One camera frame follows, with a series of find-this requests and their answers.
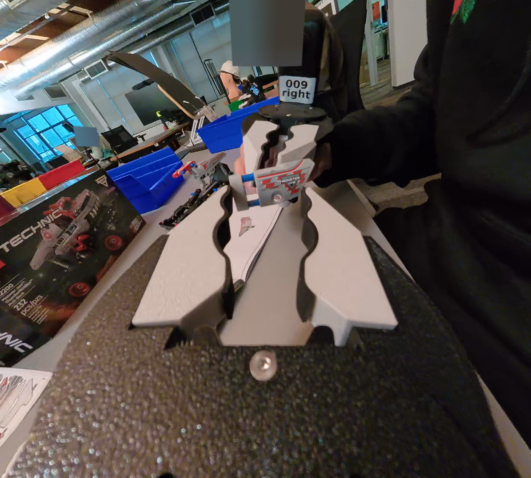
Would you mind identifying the black toy truck chassis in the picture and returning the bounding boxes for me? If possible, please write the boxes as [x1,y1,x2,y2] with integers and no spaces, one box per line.
[159,154,234,230]

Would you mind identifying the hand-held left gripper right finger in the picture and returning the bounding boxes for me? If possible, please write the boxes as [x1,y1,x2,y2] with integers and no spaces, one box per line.
[296,187,400,348]

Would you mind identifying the black toy truck box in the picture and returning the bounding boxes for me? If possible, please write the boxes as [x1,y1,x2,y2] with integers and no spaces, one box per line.
[0,168,147,367]

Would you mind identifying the yellow storage bin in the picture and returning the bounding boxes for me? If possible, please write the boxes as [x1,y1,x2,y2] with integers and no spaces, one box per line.
[0,176,45,210]

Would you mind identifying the person's right forearm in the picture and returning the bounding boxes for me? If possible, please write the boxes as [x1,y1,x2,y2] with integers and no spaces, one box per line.
[315,106,442,190]

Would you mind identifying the grey desk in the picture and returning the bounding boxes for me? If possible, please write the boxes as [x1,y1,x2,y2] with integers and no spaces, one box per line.
[12,139,531,478]

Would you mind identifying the large paned window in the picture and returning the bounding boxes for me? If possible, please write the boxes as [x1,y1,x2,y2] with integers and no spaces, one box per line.
[12,104,84,155]

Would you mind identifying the toy sticker sheet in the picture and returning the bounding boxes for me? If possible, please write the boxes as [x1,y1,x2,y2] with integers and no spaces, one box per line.
[0,367,53,448]

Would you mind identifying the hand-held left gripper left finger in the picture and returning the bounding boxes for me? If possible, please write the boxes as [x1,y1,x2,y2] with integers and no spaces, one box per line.
[131,185,236,330]

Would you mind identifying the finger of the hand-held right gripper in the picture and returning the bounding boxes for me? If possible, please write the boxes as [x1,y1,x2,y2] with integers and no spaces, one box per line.
[275,123,321,167]
[241,117,278,175]

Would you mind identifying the black monitor screen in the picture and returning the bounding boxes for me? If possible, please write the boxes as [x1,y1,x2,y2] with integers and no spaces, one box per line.
[124,81,180,126]

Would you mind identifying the person's right hand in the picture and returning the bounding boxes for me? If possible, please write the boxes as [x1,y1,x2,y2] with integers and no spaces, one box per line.
[312,144,332,184]

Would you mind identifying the long wooden desk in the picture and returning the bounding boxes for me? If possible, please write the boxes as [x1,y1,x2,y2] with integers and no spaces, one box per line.
[110,121,197,161]

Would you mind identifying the blue storage bin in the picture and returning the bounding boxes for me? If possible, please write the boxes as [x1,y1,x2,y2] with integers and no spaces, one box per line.
[107,147,186,216]
[196,96,281,155]

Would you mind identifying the grey toy part blue pins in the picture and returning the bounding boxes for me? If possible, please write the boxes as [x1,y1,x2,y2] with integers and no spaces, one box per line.
[229,158,314,211]

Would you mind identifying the toy instruction booklet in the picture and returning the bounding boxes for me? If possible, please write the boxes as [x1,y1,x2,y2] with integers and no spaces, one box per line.
[224,204,283,284]

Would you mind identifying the person's black printed hoodie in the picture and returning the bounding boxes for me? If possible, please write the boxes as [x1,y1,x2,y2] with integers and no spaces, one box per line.
[373,0,531,466]

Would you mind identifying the black and wooden panel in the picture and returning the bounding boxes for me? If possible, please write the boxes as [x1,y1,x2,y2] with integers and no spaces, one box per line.
[105,50,209,120]

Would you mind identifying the silver air duct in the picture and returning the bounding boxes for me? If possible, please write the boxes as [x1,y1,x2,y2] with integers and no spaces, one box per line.
[0,9,228,90]

